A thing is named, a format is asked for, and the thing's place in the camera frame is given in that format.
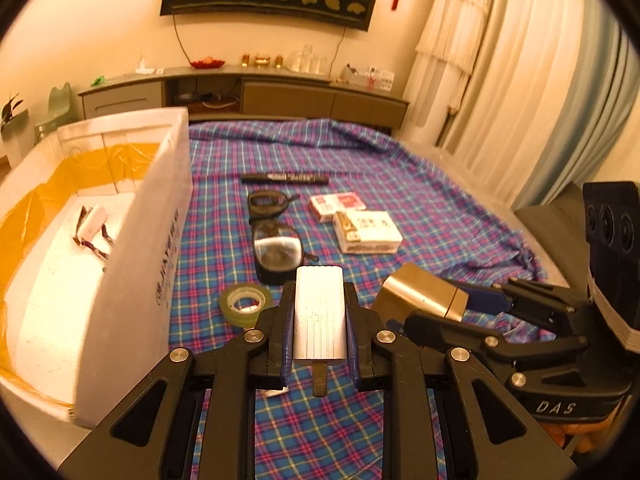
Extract small box of sundries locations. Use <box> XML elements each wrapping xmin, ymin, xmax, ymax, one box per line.
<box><xmin>341</xmin><ymin>64</ymin><xmax>396</xmax><ymax>92</ymax></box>

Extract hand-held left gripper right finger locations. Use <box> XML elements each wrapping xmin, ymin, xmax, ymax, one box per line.
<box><xmin>344</xmin><ymin>282</ymin><xmax>576</xmax><ymax>480</ymax></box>

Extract green plastic stool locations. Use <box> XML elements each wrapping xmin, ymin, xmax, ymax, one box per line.
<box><xmin>34</xmin><ymin>82</ymin><xmax>77</xmax><ymax>141</ymax></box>

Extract pink stapler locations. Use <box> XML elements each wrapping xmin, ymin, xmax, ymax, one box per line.
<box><xmin>77</xmin><ymin>207</ymin><xmax>108</xmax><ymax>241</ymax></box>

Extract black eyeglasses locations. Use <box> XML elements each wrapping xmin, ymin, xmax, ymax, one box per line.
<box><xmin>246</xmin><ymin>190</ymin><xmax>319</xmax><ymax>283</ymax></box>

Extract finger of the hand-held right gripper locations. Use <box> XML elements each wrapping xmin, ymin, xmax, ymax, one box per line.
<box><xmin>402</xmin><ymin>310</ymin><xmax>591</xmax><ymax>392</ymax></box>
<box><xmin>452</xmin><ymin>277</ymin><xmax>593</xmax><ymax>333</ymax></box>

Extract thin dark cable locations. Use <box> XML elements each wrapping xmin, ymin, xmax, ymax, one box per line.
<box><xmin>172</xmin><ymin>12</ymin><xmax>194</xmax><ymax>64</ymax></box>
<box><xmin>331</xmin><ymin>27</ymin><xmax>347</xmax><ymax>80</ymax></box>

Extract dark sofa cushion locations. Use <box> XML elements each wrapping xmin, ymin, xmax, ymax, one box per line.
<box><xmin>515</xmin><ymin>182</ymin><xmax>591</xmax><ymax>291</ymax></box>

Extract person's right hand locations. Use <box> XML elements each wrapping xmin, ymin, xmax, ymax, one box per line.
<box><xmin>547</xmin><ymin>417</ymin><xmax>621</xmax><ymax>453</ymax></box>

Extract gold metal box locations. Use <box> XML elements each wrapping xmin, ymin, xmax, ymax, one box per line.
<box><xmin>375</xmin><ymin>262</ymin><xmax>470</xmax><ymax>322</ymax></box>

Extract cluster of glass cups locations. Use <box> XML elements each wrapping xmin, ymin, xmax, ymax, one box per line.
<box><xmin>286</xmin><ymin>46</ymin><xmax>328</xmax><ymax>73</ymax></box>

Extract white fringed appliance cover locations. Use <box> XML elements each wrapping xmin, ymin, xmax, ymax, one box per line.
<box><xmin>404</xmin><ymin>0</ymin><xmax>490</xmax><ymax>128</ymax></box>

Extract white cardboard box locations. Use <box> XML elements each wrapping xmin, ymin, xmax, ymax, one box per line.
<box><xmin>0</xmin><ymin>106</ymin><xmax>195</xmax><ymax>428</ymax></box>

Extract silver ribbed metal case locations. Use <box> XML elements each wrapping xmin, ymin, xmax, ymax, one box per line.
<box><xmin>292</xmin><ymin>266</ymin><xmax>348</xmax><ymax>397</ymax></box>

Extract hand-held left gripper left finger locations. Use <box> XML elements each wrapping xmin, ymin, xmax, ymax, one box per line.
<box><xmin>57</xmin><ymin>280</ymin><xmax>297</xmax><ymax>480</ymax></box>

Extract blue plaid blanket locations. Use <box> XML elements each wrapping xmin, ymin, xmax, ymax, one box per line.
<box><xmin>167</xmin><ymin>119</ymin><xmax>548</xmax><ymax>480</ymax></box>

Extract clear tape roll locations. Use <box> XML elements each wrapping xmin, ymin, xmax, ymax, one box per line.
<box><xmin>218</xmin><ymin>283</ymin><xmax>275</xmax><ymax>327</ymax></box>

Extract white and gold card box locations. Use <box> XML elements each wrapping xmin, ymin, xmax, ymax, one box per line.
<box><xmin>332</xmin><ymin>210</ymin><xmax>402</xmax><ymax>254</ymax></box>

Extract black marker pen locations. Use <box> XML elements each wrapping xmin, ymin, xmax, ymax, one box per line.
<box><xmin>241</xmin><ymin>173</ymin><xmax>330</xmax><ymax>185</ymax></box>

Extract white bin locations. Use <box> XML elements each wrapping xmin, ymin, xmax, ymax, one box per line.
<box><xmin>0</xmin><ymin>92</ymin><xmax>31</xmax><ymax>166</ymax></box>

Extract pale striped curtain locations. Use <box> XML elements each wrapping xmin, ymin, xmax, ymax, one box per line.
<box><xmin>440</xmin><ymin>0</ymin><xmax>640</xmax><ymax>211</ymax></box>

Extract red and white card box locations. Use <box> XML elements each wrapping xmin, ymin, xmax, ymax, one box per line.
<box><xmin>309</xmin><ymin>192</ymin><xmax>367</xmax><ymax>223</ymax></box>

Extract grey media cabinet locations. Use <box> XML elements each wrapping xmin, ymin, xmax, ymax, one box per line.
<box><xmin>77</xmin><ymin>66</ymin><xmax>411</xmax><ymax>136</ymax></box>

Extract purple action figure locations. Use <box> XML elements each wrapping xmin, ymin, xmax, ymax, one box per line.
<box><xmin>72</xmin><ymin>205</ymin><xmax>117</xmax><ymax>262</ymax></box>

